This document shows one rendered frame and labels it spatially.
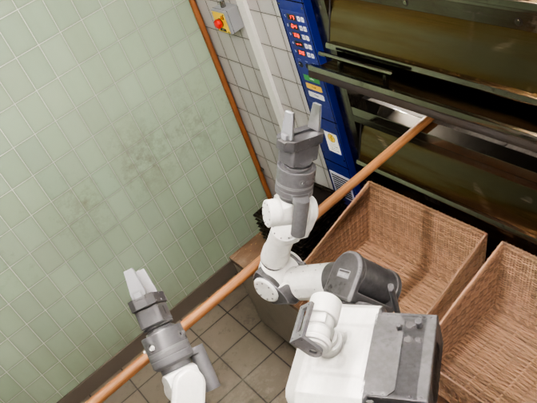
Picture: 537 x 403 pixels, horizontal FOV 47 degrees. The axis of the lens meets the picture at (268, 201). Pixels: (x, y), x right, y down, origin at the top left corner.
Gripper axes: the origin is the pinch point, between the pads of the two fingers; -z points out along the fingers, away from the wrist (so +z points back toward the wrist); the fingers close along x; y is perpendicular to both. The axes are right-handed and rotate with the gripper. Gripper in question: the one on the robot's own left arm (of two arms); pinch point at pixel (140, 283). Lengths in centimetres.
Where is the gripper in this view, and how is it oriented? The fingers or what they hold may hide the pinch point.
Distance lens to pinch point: 133.5
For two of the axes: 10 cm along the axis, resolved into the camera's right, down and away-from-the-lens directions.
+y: 9.0, -4.4, -0.2
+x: 0.9, 1.3, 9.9
